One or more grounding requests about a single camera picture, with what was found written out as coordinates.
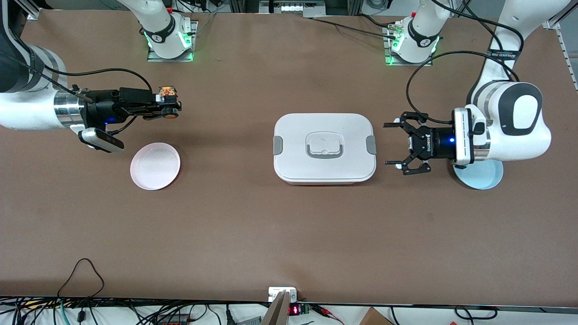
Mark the red and black clip leads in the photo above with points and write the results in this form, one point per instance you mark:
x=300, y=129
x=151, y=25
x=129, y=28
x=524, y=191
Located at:
x=327, y=312

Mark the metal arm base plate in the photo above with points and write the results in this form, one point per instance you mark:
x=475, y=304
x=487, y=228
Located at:
x=406, y=63
x=156, y=58

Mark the light blue round plate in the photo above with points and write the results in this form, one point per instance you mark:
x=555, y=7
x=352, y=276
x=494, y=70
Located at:
x=483, y=177

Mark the aluminium rail with label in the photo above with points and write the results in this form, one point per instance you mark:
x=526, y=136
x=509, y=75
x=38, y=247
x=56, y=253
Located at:
x=293, y=8

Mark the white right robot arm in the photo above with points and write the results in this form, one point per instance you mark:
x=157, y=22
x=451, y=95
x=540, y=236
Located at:
x=27, y=108

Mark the pink round plate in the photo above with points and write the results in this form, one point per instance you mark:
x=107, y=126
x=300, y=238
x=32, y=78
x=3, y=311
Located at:
x=155, y=166

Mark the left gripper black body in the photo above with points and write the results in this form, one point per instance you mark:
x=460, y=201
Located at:
x=437, y=143

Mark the orange push-button switch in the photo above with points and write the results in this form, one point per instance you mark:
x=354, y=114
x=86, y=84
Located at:
x=168, y=92

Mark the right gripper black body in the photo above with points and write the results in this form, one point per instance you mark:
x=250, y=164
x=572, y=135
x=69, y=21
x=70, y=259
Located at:
x=103, y=109

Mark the red digit display module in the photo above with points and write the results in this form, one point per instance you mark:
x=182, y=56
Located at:
x=295, y=309

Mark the white socket box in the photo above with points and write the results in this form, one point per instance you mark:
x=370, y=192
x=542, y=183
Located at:
x=276, y=292

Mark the aluminium frame post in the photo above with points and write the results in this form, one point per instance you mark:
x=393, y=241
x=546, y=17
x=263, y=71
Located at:
x=552, y=22

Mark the white lidded lunch box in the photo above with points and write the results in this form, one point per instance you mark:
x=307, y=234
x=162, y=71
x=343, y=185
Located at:
x=324, y=167

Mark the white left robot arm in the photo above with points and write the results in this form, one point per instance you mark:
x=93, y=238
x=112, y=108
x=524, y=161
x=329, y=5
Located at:
x=515, y=131

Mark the brown cardboard piece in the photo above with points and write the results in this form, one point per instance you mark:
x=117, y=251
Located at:
x=375, y=318

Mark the grey metal bar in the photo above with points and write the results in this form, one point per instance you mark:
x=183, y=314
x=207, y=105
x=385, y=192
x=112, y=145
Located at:
x=277, y=311

